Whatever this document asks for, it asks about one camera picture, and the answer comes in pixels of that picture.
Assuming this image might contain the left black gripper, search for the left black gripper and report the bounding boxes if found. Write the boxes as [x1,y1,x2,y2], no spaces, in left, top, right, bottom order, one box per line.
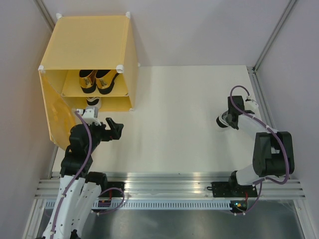
[85,117,123,154]

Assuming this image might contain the right aluminium frame post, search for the right aluminium frame post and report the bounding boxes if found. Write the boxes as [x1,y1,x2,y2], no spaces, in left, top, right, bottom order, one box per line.
[247,0,299,128]

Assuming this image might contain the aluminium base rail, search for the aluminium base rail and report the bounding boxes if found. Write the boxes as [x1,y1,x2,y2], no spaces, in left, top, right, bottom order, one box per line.
[37,171,306,202]

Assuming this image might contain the gold loafer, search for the gold loafer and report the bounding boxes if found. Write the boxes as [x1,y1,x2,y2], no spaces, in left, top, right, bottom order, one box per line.
[95,70,119,95]
[79,70,97,94]

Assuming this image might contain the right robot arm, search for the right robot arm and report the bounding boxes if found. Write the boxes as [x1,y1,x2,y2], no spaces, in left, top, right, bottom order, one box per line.
[219,96,295,197]

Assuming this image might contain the yellow plastic shoe cabinet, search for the yellow plastic shoe cabinet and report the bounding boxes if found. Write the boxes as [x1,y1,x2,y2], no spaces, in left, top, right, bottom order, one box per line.
[37,11,141,151]

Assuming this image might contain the yellow cabinet door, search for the yellow cabinet door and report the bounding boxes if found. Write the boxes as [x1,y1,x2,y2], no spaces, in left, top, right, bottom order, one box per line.
[39,70,76,150]

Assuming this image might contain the aluminium frame post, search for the aluminium frame post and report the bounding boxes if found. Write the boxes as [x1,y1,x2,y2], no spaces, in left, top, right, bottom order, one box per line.
[33,0,55,32]
[247,0,299,128]

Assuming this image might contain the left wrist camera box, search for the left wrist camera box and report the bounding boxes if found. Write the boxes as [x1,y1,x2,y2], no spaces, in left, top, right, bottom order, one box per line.
[74,106,102,126]

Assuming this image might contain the black white sneaker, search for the black white sneaker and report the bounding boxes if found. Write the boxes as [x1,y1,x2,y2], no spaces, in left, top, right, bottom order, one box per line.
[86,97,102,111]
[216,111,230,129]

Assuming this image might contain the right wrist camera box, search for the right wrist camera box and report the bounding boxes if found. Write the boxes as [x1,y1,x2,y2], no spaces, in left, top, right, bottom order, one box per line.
[244,96,259,111]

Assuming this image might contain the white slotted cable duct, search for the white slotted cable duct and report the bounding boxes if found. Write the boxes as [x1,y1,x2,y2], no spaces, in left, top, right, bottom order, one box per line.
[45,200,242,210]

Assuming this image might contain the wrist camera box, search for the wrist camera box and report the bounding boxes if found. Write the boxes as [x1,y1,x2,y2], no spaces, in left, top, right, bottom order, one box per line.
[244,96,259,111]
[74,106,102,126]

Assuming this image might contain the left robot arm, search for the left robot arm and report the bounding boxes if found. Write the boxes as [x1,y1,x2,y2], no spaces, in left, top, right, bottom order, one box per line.
[41,118,124,239]

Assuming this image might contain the left aluminium frame post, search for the left aluminium frame post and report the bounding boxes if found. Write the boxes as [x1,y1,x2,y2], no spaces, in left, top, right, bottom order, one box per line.
[33,0,55,32]

